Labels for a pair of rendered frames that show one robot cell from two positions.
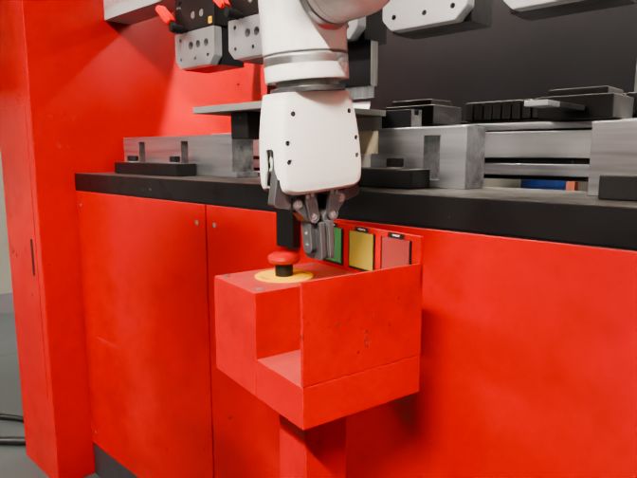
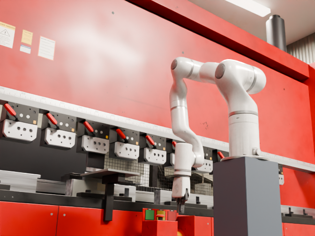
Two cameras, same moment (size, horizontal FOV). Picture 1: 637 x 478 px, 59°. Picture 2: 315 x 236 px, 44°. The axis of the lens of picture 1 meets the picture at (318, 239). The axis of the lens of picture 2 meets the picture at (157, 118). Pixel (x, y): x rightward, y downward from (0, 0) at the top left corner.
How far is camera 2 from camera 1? 1.97 m
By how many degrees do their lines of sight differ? 85
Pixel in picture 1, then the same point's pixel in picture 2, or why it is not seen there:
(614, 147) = (164, 195)
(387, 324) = (183, 229)
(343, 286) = (189, 218)
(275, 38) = (189, 167)
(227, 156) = (33, 184)
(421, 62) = (27, 153)
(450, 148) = (131, 192)
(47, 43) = not seen: outside the picture
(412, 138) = (121, 188)
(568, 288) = not seen: hidden behind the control
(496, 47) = (59, 157)
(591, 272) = not seen: hidden behind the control
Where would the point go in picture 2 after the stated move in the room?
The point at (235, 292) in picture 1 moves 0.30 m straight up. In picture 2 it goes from (168, 222) to (170, 157)
